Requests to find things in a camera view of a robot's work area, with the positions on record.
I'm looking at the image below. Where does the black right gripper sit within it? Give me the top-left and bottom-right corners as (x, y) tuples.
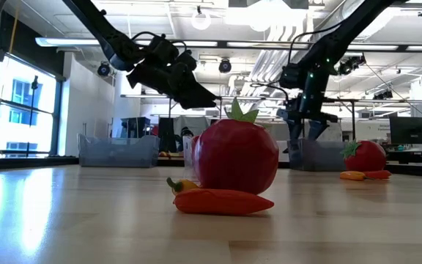
(276, 95), (339, 142)

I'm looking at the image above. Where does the person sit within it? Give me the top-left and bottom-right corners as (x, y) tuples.
(176, 126), (196, 153)

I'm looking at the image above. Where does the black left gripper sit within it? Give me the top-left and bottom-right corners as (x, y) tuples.
(126, 50), (218, 110)

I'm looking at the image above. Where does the black ceiling spotlight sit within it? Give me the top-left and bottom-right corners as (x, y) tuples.
(218, 57), (233, 74)
(372, 89), (394, 100)
(337, 54), (367, 76)
(97, 61), (111, 77)

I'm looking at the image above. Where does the yellow chili with green stem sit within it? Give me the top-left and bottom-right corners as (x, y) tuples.
(166, 177), (200, 195)

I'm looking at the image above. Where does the black computer monitor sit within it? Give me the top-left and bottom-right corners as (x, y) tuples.
(389, 116), (422, 145)

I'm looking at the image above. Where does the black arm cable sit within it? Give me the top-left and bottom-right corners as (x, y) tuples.
(286, 20), (346, 66)
(130, 30), (188, 52)

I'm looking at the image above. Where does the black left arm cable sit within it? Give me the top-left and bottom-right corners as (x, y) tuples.
(130, 30), (188, 52)

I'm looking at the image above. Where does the yellow-orange chili pepper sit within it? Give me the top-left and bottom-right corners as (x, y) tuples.
(339, 170), (371, 182)

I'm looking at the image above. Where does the red tomato with green leaves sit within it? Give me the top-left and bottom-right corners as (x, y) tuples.
(340, 139), (387, 172)
(191, 97), (280, 196)

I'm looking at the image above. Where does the long red chili pepper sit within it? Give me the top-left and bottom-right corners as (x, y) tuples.
(173, 188), (275, 216)

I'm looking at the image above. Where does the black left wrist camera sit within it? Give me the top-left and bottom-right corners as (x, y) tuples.
(147, 33), (179, 67)

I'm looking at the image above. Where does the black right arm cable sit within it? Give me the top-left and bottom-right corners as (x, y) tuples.
(286, 20), (346, 66)

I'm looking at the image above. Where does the grey plastic bin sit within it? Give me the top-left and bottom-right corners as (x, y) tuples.
(286, 138), (347, 172)
(77, 133), (160, 169)

